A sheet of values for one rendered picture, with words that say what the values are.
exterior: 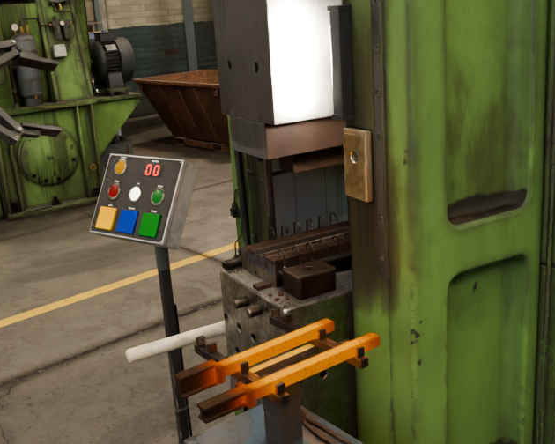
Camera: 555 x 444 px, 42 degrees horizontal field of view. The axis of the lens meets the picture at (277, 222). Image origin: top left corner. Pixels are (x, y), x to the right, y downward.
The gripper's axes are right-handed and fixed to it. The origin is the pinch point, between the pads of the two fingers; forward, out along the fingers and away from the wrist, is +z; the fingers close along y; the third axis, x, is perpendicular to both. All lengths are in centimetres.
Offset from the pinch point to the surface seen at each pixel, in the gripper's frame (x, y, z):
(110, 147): -488, -224, 233
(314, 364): 6, 53, 49
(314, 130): -13, -11, 76
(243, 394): 4, 57, 32
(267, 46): -2, -25, 54
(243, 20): -9, -36, 53
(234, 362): -6, 50, 37
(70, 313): -288, -19, 110
